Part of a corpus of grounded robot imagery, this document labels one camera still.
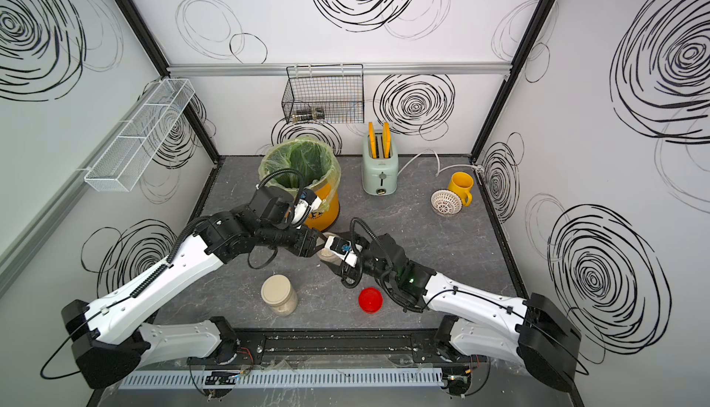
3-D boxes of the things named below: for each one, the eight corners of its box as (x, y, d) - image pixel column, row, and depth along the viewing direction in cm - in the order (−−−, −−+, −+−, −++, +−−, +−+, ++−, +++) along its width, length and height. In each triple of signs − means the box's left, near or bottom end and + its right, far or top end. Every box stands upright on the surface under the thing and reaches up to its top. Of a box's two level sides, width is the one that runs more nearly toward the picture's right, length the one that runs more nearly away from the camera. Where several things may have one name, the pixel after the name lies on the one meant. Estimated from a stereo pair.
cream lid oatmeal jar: (270, 316, 81) (257, 303, 71) (275, 289, 86) (264, 274, 76) (296, 316, 81) (287, 303, 71) (299, 289, 86) (291, 274, 76)
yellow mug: (445, 206, 106) (451, 192, 99) (447, 184, 113) (453, 170, 106) (465, 211, 104) (473, 197, 97) (466, 188, 111) (474, 174, 104)
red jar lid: (367, 318, 81) (368, 315, 79) (355, 297, 85) (355, 294, 82) (386, 305, 83) (386, 302, 81) (373, 286, 87) (373, 282, 85)
